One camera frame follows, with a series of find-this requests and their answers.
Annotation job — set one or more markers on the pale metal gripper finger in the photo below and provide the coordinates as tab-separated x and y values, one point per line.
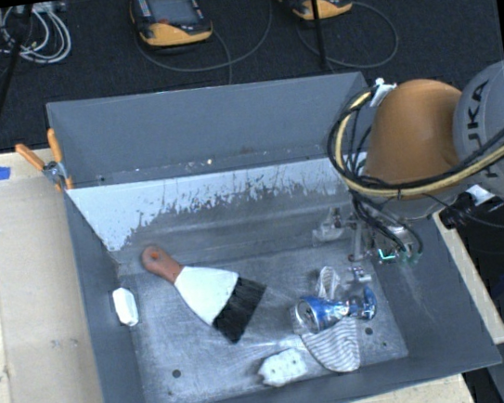
329	232
361	277

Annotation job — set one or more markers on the blue metal can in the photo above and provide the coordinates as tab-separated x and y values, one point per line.
327	310

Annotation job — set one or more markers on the white striped cloth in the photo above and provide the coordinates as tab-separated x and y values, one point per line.
337	349

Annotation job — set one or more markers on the white dotted sponge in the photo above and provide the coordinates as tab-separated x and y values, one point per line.
281	367

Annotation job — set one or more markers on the grey metal bin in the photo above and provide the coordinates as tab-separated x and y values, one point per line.
203	123

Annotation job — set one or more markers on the small white block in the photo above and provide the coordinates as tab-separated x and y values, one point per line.
125	307

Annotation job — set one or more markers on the brown cardboard board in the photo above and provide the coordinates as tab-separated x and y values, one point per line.
36	298

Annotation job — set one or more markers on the black cylinder on white bracket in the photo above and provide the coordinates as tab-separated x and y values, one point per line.
457	212

